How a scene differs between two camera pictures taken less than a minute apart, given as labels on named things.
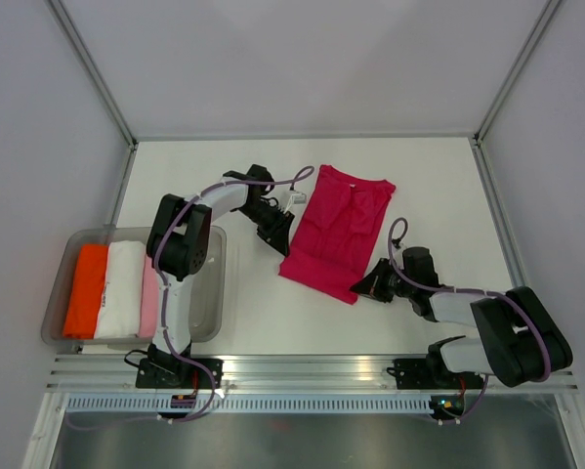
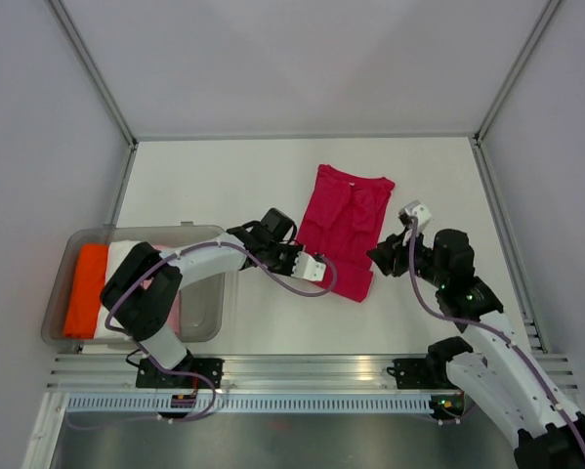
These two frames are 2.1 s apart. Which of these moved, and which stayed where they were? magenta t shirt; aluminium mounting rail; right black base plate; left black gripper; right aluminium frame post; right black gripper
Moved: left black gripper; right black gripper
Stayed: right black base plate; aluminium mounting rail; right aluminium frame post; magenta t shirt
